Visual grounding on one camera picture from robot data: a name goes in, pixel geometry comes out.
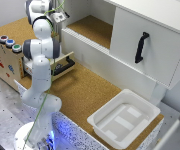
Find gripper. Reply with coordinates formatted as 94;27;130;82
52;8;71;24

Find wooden drawer box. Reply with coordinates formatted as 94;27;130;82
0;17;63;93

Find wooden drawer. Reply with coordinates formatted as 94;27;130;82
22;50;76;82

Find white cabinet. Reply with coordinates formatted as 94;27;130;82
60;0;180;108

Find green button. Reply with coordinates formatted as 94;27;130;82
11;43;23;54

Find blue button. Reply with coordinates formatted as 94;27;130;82
5;38;16;49

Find red button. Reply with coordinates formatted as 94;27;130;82
0;34;9;45

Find white sliding door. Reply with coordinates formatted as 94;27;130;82
108;6;180;91

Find white plastic box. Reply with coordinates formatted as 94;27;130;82
86;88;162;150

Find black door handle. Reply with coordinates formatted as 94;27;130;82
134;31;151;65

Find green cable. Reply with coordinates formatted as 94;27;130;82
22;0;67;150

